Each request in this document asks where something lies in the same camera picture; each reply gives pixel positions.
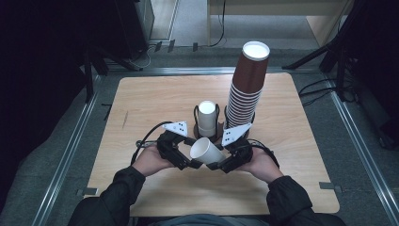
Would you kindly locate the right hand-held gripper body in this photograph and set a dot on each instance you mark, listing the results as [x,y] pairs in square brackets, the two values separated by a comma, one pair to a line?
[241,153]

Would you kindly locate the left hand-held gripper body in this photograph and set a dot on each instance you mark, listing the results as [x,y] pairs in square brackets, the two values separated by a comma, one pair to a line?
[169,147]

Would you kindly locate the white disposable cup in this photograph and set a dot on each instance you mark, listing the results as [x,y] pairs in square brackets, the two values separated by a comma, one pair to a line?
[210,153]

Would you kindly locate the dark wooden cup holder rack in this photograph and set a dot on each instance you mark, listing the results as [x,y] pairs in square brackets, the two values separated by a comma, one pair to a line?
[218,132]

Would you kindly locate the stack of white paper cups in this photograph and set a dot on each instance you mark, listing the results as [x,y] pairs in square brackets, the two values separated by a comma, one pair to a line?
[207,121]

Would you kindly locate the stack of brown paper cups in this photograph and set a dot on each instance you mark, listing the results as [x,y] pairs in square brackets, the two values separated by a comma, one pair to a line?
[249,75]

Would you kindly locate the person's right hand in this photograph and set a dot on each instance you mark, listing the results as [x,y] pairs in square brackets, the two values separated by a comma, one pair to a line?
[262,164]

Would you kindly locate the person's left hand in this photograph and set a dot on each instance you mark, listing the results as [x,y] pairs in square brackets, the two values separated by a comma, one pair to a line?
[149,161]

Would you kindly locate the black metal stand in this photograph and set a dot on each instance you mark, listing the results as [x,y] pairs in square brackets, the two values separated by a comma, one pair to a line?
[89,81]

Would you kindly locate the black cabinet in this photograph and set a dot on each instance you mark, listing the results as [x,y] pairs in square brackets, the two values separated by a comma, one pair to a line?
[131,28]

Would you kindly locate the black tripod stand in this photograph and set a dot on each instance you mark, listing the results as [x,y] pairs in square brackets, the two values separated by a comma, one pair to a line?
[340,62]

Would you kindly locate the light wooden desk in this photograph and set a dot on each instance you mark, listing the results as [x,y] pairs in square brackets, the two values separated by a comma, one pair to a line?
[323,28]

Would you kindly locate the metal floor rail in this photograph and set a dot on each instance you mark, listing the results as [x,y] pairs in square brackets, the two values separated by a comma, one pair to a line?
[188,70]
[363,153]
[67,157]

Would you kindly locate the grey table bracket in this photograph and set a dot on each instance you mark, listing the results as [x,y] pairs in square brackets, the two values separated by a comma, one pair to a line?
[329,185]
[87,191]

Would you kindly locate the grey floor bracket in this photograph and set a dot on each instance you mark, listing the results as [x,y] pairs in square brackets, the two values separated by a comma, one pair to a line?
[171,45]
[195,47]
[158,46]

